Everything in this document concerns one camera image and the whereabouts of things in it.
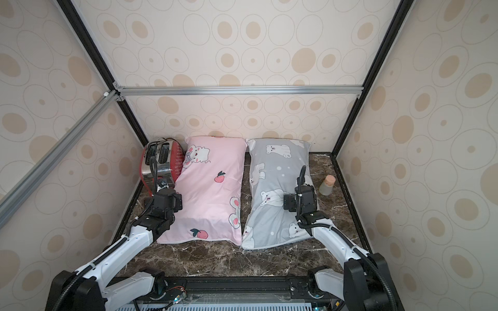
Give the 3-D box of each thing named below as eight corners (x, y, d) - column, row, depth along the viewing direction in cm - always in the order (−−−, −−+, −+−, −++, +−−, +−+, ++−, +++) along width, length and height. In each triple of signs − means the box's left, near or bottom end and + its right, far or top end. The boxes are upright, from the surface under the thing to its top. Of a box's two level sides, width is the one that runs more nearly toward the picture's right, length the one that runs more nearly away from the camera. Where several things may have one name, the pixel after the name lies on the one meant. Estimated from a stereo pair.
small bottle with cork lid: (320, 196, 103) (326, 183, 94) (318, 188, 107) (324, 175, 97) (330, 196, 103) (338, 183, 94) (328, 188, 107) (335, 175, 97)
